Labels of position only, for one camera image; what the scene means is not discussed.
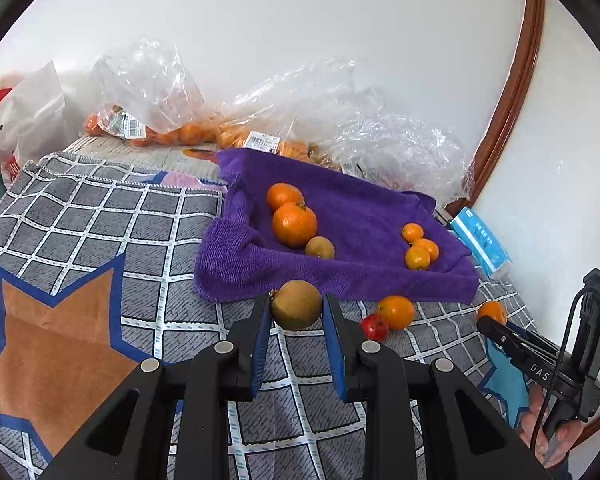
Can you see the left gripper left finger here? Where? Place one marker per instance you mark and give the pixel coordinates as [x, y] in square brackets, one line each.
[164, 413]

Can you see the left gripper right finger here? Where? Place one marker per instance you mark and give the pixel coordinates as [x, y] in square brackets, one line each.
[462, 435]

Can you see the large orange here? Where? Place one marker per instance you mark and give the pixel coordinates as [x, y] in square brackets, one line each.
[294, 224]
[494, 310]

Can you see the small brown-yellow fruit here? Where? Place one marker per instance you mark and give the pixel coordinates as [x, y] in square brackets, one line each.
[296, 305]

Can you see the medium orange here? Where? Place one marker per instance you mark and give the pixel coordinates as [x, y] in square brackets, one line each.
[417, 258]

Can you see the orange with stem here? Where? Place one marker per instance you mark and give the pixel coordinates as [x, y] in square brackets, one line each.
[430, 246]

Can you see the small yellow-green fruit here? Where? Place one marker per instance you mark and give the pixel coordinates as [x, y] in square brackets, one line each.
[320, 247]

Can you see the small red fruit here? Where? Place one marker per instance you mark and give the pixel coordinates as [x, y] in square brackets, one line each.
[375, 327]

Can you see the blue tissue pack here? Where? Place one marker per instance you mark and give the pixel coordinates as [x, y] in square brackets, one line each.
[482, 243]

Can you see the purple towel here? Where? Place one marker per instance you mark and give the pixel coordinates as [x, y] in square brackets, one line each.
[240, 257]

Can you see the clear plastic bag right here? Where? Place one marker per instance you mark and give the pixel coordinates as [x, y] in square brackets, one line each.
[406, 154]

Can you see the clear plastic bag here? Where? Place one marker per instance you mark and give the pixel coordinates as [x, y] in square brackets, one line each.
[307, 111]
[406, 154]

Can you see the plastic bag of tangerines left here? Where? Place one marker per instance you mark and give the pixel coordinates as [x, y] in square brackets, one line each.
[144, 95]

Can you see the white plastic bag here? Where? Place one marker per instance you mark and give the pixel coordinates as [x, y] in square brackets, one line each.
[34, 119]

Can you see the clear plastic bag centre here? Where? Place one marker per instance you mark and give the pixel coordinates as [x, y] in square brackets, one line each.
[307, 111]

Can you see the brown wooden frame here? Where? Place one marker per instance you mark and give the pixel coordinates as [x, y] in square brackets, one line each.
[509, 104]

